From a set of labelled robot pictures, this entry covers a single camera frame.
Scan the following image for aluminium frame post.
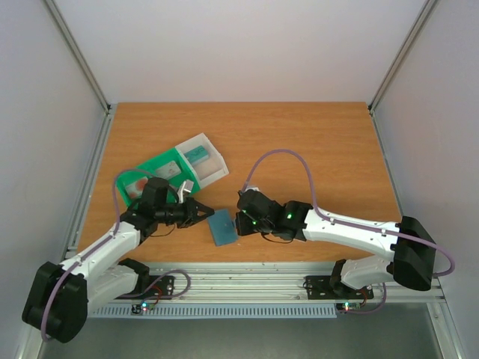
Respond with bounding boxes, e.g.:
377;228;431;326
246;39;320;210
42;0;111;114
367;0;439;117

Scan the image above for small circuit board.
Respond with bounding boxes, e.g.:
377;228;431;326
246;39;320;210
336;301;362;313
130;302;156;315

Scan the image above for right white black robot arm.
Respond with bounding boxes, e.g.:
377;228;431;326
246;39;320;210
235;189;436;298

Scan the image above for white card in middle compartment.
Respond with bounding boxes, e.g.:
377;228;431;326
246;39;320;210
155;161;182;180

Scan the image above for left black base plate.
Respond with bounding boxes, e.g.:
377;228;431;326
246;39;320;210
118;275;175;300

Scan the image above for front aluminium rail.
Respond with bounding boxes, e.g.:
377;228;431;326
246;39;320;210
59;261;446;304

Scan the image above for white plastic bin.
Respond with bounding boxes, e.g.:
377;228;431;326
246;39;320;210
175;133;229;189

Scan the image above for grey slotted cable duct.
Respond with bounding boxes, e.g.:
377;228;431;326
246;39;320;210
89;303;337;320

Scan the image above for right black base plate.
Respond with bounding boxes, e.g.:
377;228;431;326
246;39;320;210
302;275;374;300

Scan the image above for left aluminium frame post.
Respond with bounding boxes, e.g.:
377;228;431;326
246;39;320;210
42;0;111;114

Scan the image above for right small circuit board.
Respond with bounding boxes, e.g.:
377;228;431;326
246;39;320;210
336;301;362;313

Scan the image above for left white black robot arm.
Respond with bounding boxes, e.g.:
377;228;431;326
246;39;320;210
22;177;215;343

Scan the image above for left small circuit board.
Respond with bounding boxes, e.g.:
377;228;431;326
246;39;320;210
130;302;156;315

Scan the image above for green plastic bin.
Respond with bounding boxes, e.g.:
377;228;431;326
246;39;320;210
114;147;201;206

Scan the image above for right aluminium frame post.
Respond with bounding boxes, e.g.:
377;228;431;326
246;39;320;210
367;0;439;117

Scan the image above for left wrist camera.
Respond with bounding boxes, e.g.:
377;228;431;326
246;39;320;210
177;179;194;203

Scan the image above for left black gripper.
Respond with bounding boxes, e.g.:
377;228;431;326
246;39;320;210
157;197;215;228

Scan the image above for teal card stack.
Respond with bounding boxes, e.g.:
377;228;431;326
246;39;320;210
184;145;210;166

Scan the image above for red patterned card in bin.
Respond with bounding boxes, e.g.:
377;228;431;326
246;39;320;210
125;177;148;199

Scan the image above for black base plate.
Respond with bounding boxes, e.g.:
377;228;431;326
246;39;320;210
302;275;374;300
118;275;175;300

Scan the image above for blue card holder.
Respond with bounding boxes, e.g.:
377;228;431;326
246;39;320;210
207;209;238;247

